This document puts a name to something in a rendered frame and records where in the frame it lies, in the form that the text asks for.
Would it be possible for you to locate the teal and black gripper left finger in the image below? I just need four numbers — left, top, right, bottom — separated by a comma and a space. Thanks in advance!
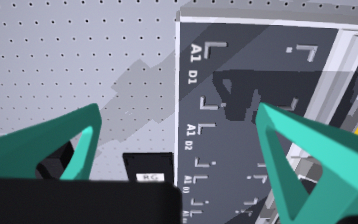
0, 103, 102, 180

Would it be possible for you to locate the black flat nest labelled rg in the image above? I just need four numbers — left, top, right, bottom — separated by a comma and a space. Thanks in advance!
122, 152, 174, 184

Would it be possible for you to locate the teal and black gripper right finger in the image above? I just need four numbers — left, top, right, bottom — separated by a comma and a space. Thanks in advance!
256, 102, 358, 224

